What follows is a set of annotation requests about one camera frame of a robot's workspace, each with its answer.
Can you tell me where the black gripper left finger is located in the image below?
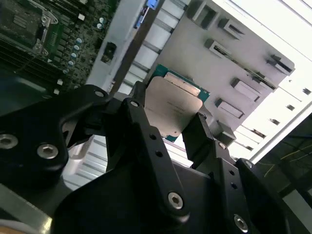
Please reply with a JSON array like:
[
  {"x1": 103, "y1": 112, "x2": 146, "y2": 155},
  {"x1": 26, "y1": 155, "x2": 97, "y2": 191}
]
[{"x1": 0, "y1": 81, "x2": 191, "y2": 223}]

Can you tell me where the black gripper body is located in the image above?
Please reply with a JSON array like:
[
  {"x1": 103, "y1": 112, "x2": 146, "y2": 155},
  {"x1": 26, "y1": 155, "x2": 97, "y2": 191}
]
[{"x1": 54, "y1": 165, "x2": 228, "y2": 234}]

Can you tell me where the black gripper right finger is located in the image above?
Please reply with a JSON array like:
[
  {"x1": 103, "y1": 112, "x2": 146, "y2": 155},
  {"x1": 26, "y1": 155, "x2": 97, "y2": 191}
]
[{"x1": 182, "y1": 112, "x2": 303, "y2": 234}]

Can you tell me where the CPU with silver top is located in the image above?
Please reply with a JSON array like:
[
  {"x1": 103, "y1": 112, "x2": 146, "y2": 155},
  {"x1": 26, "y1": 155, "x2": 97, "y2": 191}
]
[{"x1": 143, "y1": 63, "x2": 211, "y2": 142}]

